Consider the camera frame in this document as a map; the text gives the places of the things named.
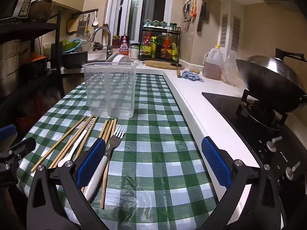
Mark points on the clear plastic utensil holder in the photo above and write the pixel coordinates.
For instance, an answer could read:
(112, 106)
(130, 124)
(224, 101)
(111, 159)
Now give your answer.
(110, 93)

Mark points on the blue colander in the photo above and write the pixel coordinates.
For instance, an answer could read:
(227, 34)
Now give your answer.
(78, 45)

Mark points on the white plate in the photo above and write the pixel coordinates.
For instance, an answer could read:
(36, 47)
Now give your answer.
(109, 57)

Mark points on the metal grater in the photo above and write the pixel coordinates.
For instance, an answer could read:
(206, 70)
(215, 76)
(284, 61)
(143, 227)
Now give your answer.
(81, 26)

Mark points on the dark scrubber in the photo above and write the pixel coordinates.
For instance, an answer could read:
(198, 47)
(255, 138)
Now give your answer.
(97, 46)

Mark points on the plastic oil jug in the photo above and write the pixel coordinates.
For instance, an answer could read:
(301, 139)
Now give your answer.
(212, 69)

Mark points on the black pan support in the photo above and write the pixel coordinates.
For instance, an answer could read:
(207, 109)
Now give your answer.
(247, 98)

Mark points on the pink dish soap bottle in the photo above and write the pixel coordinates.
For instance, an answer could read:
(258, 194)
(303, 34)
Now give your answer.
(124, 45)

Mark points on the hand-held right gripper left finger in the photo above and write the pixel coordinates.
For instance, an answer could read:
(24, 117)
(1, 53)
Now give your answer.
(92, 158)

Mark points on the round wooden cutting board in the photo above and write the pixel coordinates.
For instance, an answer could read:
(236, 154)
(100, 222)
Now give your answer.
(158, 64)

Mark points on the clear plastic bag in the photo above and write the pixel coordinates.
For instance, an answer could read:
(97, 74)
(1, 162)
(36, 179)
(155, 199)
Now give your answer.
(231, 74)

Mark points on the steel kitchen faucet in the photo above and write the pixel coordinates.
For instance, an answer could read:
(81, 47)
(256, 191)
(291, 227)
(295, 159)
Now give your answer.
(103, 30)

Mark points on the brown bowl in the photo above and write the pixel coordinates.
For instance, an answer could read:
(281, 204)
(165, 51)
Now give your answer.
(42, 10)

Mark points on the ginger root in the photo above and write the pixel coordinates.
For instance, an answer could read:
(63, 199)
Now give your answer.
(193, 71)

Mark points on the black glass cooktop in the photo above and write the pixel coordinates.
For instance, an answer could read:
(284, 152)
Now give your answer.
(227, 105)

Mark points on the mesh strainer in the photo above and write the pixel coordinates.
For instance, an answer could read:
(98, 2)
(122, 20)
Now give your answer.
(86, 38)

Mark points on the window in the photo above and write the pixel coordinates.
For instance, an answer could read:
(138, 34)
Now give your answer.
(153, 4)

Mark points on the row of sauce bottles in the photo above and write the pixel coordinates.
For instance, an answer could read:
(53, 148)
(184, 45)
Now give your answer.
(158, 45)

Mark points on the black spice rack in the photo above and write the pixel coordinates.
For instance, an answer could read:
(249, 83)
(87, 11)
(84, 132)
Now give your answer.
(144, 28)

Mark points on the white ladle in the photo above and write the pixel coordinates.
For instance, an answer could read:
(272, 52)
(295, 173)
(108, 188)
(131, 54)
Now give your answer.
(95, 22)

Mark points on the appliance with control panel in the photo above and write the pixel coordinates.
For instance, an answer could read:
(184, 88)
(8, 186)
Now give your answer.
(24, 2)

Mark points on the green bowl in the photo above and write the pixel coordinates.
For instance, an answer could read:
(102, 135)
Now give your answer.
(66, 46)

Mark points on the black wok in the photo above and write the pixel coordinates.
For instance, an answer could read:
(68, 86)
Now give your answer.
(268, 86)

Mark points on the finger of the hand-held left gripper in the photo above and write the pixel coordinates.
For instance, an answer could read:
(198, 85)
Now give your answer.
(6, 132)
(24, 146)

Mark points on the steel wok lid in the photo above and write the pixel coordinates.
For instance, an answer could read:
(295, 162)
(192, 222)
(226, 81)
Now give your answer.
(283, 66)

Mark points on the wall vent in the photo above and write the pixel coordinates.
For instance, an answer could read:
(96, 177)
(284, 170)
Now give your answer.
(224, 30)
(236, 33)

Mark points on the black shelf rack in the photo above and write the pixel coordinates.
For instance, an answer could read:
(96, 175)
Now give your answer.
(57, 40)

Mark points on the hanging cleaver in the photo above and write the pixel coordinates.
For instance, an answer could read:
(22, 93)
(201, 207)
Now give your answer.
(202, 16)

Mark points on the hanging wooden board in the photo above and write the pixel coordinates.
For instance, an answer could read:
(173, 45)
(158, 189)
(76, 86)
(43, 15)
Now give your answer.
(71, 25)

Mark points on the black cooking pot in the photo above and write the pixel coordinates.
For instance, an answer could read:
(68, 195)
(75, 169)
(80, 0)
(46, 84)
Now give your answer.
(74, 60)

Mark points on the green checked tablecloth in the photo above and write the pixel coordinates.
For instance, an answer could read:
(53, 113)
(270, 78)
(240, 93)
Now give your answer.
(156, 148)

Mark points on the black pot orange lid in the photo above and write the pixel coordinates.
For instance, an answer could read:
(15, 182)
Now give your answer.
(36, 67)

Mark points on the white perforated strainer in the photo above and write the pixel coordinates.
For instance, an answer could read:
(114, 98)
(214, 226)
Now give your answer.
(122, 58)

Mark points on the row of spice jars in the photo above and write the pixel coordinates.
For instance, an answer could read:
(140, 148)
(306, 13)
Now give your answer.
(156, 23)

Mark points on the red glass jar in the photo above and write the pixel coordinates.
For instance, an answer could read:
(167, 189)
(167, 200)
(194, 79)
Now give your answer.
(115, 42)

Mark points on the white jar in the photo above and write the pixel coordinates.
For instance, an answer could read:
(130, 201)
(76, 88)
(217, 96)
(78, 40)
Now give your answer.
(134, 52)

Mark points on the steel stockpot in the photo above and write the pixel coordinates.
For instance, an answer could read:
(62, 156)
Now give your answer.
(9, 64)

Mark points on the blue rag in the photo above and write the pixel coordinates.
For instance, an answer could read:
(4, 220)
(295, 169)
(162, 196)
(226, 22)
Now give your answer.
(191, 76)

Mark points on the steel stove knob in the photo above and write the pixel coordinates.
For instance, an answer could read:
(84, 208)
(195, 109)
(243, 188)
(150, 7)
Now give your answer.
(272, 145)
(291, 171)

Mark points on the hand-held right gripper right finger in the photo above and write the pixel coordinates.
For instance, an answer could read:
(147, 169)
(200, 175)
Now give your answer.
(215, 163)

